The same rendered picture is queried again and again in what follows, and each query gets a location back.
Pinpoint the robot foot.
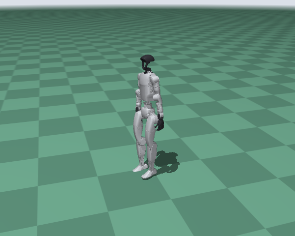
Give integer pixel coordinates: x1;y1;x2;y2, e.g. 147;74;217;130
141;168;157;178
133;163;148;172

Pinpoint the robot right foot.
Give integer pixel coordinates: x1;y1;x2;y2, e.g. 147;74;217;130
133;163;148;172

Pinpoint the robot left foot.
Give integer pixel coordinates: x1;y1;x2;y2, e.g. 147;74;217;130
141;168;157;178

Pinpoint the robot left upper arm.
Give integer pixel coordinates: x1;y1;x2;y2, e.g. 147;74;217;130
149;75;161;101

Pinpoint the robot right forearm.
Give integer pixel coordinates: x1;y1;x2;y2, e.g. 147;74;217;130
136;95;142;110

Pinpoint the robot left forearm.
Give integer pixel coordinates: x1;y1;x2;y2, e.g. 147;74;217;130
156;95;163;118

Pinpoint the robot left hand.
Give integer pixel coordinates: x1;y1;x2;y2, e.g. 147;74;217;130
155;114;164;131

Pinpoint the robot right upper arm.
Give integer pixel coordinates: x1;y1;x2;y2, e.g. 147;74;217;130
135;73;141;96

